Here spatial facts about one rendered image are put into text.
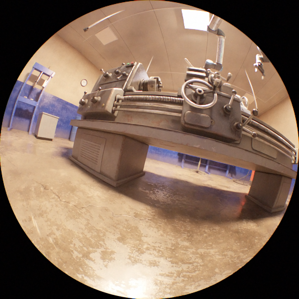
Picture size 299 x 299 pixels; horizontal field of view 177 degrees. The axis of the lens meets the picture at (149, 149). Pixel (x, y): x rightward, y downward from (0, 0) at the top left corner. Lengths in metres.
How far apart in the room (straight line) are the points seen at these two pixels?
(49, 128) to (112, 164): 2.07
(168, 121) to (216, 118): 0.35
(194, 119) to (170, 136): 0.16
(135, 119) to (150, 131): 0.30
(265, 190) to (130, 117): 1.72
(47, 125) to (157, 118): 2.32
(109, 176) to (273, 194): 1.69
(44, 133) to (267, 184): 3.75
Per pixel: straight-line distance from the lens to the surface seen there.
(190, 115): 0.54
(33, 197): 0.59
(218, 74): 0.68
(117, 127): 0.65
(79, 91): 4.45
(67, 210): 0.50
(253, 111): 0.63
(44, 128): 2.53
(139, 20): 3.31
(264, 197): 1.49
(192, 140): 0.51
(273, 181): 1.43
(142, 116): 0.80
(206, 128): 0.55
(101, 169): 0.86
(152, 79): 1.15
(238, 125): 0.60
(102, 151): 0.84
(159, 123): 0.73
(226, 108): 0.61
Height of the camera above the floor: 0.33
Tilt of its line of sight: level
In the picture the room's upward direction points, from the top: 14 degrees clockwise
